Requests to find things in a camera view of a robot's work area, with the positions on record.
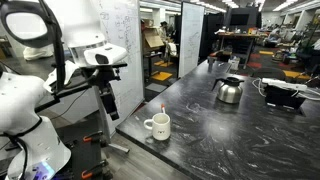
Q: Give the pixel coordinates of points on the red and white marker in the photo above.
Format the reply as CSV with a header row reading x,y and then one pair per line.
x,y
163,108

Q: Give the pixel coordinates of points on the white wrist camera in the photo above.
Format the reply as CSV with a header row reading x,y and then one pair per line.
x,y
107,54

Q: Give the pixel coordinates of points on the black robot mounting stand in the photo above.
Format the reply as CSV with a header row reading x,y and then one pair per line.
x,y
86,162

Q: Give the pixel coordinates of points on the white power strip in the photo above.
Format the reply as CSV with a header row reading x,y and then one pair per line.
x,y
284,85

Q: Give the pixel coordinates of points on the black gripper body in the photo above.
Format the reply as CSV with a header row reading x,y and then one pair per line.
x,y
104,77

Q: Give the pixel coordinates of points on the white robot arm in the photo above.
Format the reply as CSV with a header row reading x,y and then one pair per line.
x,y
82,55

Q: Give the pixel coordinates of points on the black box under power strip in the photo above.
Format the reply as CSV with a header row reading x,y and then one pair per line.
x,y
283,97

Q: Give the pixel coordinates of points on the white ceramic mug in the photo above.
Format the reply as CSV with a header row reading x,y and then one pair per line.
x,y
159,125

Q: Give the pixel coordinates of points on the stainless steel coffee carafe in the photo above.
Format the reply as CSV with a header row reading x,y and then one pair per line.
x,y
229,91

